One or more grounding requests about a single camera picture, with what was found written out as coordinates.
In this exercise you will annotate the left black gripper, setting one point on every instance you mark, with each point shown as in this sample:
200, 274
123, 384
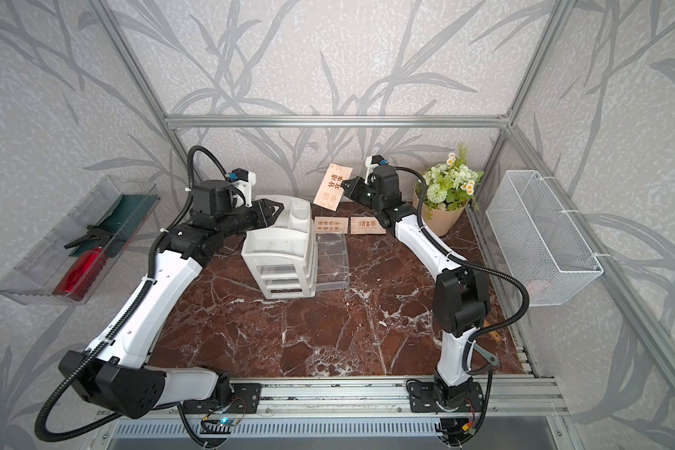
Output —
263, 214

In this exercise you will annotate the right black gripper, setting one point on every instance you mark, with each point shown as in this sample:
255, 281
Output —
357, 183

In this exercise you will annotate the pink postcard red characters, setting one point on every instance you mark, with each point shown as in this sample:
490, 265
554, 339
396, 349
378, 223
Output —
331, 225

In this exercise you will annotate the white plastic drawer organizer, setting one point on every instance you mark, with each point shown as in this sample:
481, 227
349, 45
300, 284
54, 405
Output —
283, 257

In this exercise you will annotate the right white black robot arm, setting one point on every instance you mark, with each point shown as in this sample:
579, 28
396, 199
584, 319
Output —
461, 295

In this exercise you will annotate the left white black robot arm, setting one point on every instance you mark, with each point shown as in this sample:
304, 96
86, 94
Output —
112, 372

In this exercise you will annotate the beige flower pot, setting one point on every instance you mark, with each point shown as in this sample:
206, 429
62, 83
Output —
439, 221

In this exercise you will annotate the white green artificial flowers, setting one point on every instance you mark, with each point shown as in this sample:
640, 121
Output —
451, 185

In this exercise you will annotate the green cloth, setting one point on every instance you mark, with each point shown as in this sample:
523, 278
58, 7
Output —
123, 218

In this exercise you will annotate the black clamp tool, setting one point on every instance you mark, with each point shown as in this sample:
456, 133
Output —
95, 236

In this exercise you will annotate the red brush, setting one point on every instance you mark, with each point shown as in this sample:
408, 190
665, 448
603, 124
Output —
81, 276

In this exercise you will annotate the pink object in basket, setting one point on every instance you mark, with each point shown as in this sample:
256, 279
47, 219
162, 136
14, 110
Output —
537, 288

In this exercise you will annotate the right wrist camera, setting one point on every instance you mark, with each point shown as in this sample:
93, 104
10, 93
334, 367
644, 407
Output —
371, 163

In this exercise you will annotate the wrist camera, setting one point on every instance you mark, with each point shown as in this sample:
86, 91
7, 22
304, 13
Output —
371, 163
242, 182

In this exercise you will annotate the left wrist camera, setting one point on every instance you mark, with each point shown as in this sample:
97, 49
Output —
242, 182

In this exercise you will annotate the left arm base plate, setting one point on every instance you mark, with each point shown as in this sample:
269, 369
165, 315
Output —
244, 398

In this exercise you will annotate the white wire mesh basket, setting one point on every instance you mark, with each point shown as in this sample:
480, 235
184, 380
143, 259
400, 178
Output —
539, 239

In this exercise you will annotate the aluminium front rail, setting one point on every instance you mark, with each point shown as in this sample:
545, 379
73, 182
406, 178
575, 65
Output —
392, 396

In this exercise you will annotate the clear plastic wall tray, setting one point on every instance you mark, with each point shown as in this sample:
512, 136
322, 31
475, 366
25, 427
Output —
66, 267

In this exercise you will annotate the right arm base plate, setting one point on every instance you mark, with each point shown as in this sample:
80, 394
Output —
438, 397

